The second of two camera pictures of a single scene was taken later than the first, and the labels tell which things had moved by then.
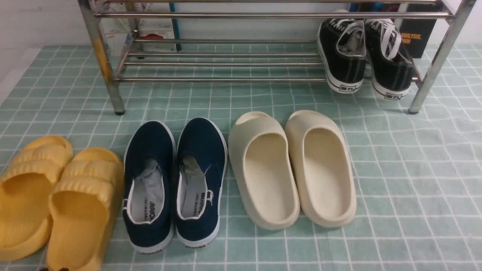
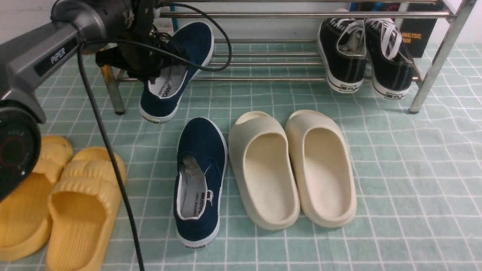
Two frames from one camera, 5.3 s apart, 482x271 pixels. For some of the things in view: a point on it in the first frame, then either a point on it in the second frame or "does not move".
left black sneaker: (342, 45) does not move
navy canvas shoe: (202, 155) does not move
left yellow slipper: (26, 185) does not move
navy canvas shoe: (150, 159) -> (159, 102)
